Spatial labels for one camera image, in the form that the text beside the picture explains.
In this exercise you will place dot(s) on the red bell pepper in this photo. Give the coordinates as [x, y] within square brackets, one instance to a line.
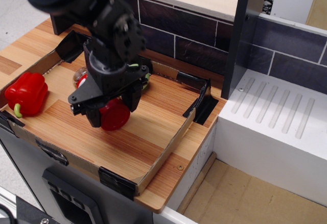
[26, 95]

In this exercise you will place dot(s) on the black equipment corner with screw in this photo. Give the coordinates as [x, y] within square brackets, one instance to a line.
[20, 211]

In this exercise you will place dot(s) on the red-capped basil spice bottle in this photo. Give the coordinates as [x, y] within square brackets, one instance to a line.
[115, 114]

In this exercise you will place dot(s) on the white sink drainboard unit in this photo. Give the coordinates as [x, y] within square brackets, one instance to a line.
[273, 126]

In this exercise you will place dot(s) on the dark grey vertical post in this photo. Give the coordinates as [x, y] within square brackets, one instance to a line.
[244, 27]

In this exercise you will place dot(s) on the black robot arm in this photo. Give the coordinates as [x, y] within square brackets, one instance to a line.
[111, 23]

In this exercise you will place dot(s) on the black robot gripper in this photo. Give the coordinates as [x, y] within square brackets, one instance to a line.
[108, 77]

